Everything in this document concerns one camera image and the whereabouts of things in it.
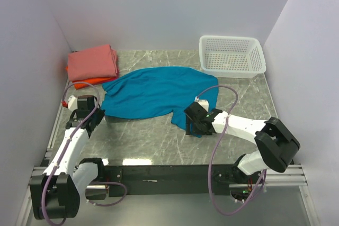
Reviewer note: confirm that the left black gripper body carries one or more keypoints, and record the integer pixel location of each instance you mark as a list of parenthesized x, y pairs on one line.
[(96, 117)]

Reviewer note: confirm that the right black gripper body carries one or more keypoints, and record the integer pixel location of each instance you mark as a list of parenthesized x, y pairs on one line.
[(193, 119)]

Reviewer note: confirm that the blue t shirt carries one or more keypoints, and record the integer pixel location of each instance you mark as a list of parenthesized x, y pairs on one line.
[(153, 92)]

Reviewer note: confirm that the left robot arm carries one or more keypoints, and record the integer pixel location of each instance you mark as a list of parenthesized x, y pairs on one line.
[(56, 193)]

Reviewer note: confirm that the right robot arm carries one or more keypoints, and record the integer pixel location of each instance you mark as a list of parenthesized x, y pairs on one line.
[(276, 145)]

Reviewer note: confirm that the folded orange t shirt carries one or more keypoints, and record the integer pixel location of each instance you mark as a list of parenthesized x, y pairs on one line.
[(84, 83)]

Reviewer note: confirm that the folded magenta t shirt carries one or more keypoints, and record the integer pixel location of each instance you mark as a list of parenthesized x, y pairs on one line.
[(111, 79)]

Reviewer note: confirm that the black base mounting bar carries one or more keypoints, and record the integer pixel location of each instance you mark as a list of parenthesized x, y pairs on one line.
[(175, 179)]

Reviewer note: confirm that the folded pink t shirt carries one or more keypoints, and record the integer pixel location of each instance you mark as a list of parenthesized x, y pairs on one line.
[(97, 62)]

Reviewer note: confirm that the white plastic basket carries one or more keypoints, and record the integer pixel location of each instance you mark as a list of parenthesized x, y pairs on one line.
[(231, 57)]

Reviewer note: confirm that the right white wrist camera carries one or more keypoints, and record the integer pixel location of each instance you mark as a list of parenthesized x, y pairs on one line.
[(203, 103)]

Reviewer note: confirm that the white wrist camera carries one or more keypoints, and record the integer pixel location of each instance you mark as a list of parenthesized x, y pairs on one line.
[(70, 103), (203, 103)]

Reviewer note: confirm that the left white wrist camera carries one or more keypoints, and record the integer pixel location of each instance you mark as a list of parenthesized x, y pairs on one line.
[(70, 103)]

